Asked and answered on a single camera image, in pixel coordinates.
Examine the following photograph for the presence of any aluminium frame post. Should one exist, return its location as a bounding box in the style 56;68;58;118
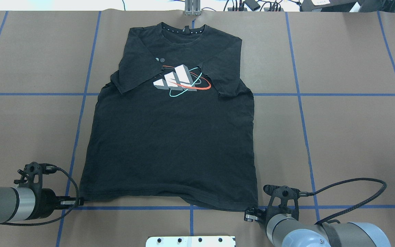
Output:
184;0;202;16

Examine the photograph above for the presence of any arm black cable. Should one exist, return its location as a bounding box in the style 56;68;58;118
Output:
0;165;81;227
297;177;388;225

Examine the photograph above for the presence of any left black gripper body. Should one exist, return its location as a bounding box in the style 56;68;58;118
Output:
35;189;64;219

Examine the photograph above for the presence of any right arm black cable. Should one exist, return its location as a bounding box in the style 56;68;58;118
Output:
297;177;388;225

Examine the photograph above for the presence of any black graphic t-shirt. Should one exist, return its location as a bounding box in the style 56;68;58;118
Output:
80;22;258;211

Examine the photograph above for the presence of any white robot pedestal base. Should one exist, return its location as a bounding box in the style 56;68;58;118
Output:
145;235;237;247

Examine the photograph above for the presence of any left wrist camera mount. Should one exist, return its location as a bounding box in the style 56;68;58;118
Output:
13;162;58;191

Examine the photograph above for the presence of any black power adapter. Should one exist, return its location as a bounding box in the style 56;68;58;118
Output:
243;0;261;11

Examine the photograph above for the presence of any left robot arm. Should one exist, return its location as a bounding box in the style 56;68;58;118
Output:
0;187;84;223

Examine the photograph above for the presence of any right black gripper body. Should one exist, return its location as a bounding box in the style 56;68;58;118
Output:
255;208;268;225

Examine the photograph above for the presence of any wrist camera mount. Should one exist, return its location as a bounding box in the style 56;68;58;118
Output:
263;185;300;222
13;162;58;191

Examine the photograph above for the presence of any black box with label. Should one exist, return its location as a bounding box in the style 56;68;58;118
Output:
300;0;360;12

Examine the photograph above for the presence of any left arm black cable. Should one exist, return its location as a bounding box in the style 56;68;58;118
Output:
0;165;81;227

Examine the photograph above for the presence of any orange black connector strip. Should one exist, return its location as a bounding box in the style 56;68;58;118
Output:
226;3;248;12

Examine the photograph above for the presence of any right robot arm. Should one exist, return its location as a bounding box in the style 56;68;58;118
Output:
244;207;391;247

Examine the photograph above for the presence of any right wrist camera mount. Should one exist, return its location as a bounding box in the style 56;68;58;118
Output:
263;185;300;222

